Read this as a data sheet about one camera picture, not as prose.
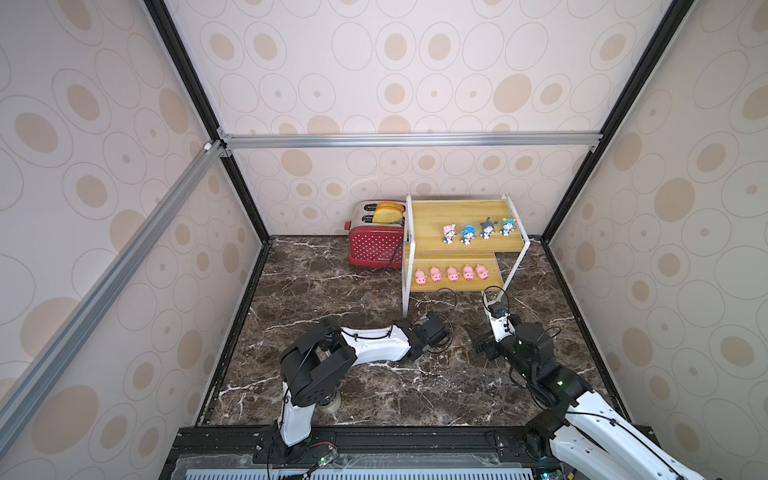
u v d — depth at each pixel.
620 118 0.85
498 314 0.66
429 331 0.71
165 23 0.69
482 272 0.87
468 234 0.71
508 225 0.73
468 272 0.87
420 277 0.85
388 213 0.99
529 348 0.57
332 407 0.79
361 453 0.73
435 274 0.86
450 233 0.71
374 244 1.02
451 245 0.74
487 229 0.73
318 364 0.47
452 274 0.87
